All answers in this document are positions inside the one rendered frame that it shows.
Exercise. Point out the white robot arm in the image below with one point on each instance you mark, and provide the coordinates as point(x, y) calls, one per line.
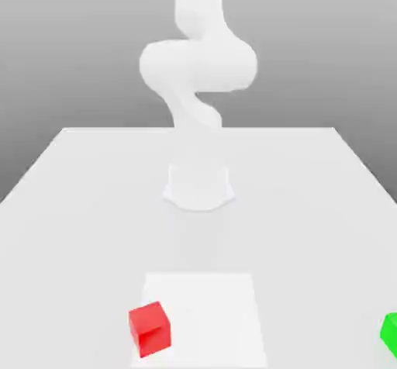
point(198, 65)

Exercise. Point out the small red cube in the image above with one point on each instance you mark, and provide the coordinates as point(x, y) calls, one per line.
point(150, 328)

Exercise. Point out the small green cube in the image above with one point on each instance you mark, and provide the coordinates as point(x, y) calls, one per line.
point(390, 331)

